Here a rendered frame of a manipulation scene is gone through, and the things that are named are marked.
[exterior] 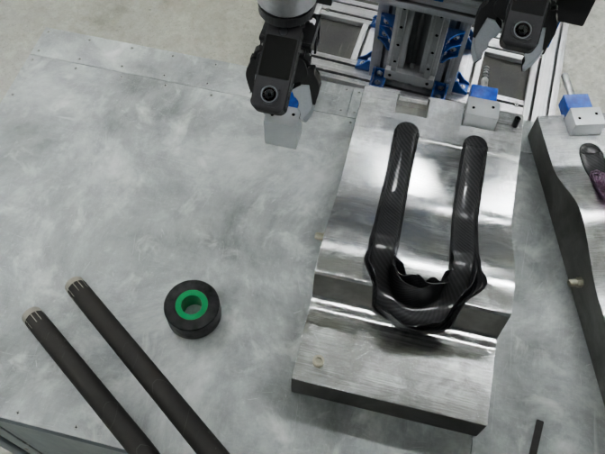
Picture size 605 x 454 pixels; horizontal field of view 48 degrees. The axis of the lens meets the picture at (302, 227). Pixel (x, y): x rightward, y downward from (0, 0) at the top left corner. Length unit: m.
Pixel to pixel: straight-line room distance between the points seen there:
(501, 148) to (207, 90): 0.52
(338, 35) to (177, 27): 0.64
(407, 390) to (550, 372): 0.23
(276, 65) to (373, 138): 0.27
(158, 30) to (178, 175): 1.44
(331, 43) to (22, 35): 1.11
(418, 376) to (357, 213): 0.24
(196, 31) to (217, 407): 1.75
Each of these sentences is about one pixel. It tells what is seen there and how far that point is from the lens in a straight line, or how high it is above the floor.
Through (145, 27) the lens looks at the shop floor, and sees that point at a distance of 2.56.
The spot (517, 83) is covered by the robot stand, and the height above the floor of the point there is 0.21.
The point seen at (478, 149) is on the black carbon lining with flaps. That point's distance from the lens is 1.10.
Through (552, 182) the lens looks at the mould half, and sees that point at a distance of 1.16.
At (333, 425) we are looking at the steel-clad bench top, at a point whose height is 0.80.
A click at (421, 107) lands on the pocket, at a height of 0.87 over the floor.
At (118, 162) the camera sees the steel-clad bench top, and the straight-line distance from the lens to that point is 1.18.
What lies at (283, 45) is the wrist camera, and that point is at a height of 1.11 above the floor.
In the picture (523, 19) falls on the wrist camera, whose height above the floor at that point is 1.15.
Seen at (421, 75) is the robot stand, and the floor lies 0.36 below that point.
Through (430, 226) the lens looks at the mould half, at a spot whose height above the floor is 0.90.
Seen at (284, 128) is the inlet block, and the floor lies 0.95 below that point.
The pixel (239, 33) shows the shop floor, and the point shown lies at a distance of 2.49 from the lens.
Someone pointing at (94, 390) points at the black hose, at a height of 0.86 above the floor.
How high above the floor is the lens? 1.74
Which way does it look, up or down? 60 degrees down
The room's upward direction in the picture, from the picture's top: 2 degrees clockwise
